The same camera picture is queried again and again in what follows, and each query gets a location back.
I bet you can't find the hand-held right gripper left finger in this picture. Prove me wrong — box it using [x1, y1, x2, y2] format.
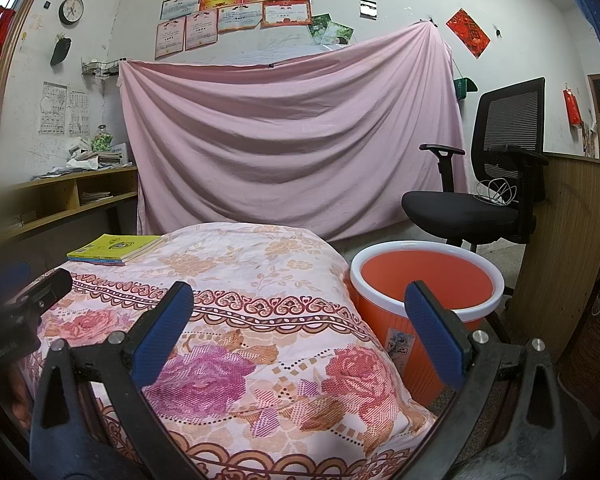
[29, 281, 201, 480]

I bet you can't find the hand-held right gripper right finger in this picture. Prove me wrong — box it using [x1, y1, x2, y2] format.
[390, 280, 566, 480]

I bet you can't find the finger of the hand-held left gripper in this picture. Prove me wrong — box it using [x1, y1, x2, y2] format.
[7, 268, 74, 313]
[0, 260, 33, 293]

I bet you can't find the orange bucket with white rim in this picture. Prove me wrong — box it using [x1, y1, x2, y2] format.
[350, 241, 505, 401]

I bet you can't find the person's left hand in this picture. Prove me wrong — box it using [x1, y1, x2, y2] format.
[0, 365, 36, 428]

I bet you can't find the blue book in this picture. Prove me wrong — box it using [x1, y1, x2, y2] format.
[67, 256, 131, 267]

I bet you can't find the yellow book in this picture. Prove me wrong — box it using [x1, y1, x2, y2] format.
[66, 234, 162, 262]

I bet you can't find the floral pink blanket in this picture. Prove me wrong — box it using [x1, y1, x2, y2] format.
[10, 223, 438, 480]

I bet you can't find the black office chair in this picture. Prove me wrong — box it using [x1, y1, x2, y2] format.
[401, 77, 548, 253]

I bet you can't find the pile of papers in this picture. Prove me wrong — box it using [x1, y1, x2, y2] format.
[30, 137, 113, 181]

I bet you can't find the wooden shelf unit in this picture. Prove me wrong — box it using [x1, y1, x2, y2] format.
[0, 165, 140, 241]

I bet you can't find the black hanging cap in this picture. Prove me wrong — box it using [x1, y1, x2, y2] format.
[50, 32, 72, 67]

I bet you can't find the pink hanging sheet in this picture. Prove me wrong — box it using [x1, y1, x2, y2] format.
[117, 22, 468, 242]

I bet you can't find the green hanging holder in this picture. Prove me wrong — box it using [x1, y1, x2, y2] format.
[452, 76, 479, 98]

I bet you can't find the red hanging ornament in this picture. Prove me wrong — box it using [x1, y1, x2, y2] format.
[562, 87, 583, 126]

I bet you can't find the green photo print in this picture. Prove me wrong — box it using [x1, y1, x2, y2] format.
[325, 21, 355, 47]
[310, 14, 333, 43]

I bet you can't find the blue dotted cloth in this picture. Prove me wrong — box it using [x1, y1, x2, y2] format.
[555, 0, 600, 161]

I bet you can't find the white cable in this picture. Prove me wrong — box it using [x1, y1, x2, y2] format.
[474, 178, 518, 207]

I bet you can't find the wall calendar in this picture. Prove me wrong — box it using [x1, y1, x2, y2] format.
[39, 81, 69, 136]

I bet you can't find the printed wall sheet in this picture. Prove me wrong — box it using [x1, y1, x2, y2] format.
[69, 91, 91, 136]

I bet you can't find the wire wall rack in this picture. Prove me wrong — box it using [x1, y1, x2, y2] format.
[81, 58, 123, 78]

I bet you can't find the wooden window frame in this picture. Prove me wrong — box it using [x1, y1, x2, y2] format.
[0, 0, 56, 146]

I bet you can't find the round wall clock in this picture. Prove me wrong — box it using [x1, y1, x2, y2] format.
[59, 0, 85, 26]

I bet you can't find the wooden picture frame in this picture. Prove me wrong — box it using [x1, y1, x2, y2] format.
[587, 74, 600, 158]

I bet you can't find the red paper wall decoration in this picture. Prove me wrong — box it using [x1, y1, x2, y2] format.
[446, 8, 491, 59]

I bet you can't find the group of wall certificates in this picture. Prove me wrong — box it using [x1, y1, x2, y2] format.
[154, 0, 341, 60]

